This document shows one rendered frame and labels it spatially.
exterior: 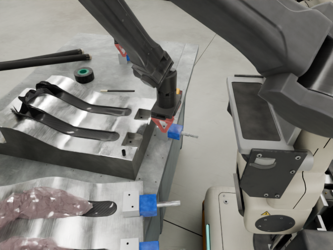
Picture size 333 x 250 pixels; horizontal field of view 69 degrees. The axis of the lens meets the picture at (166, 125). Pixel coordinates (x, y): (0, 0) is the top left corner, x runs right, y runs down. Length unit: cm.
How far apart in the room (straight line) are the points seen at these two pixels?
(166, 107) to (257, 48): 47
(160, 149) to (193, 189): 89
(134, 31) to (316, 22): 31
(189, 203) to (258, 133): 112
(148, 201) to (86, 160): 22
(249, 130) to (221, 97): 184
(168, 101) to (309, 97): 47
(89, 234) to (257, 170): 38
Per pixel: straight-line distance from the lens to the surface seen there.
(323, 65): 28
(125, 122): 74
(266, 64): 27
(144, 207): 59
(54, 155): 76
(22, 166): 85
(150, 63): 55
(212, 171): 174
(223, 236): 122
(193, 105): 222
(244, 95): 61
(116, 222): 59
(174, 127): 78
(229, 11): 24
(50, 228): 59
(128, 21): 46
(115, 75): 113
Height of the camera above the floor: 139
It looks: 44 degrees down
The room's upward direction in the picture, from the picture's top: straight up
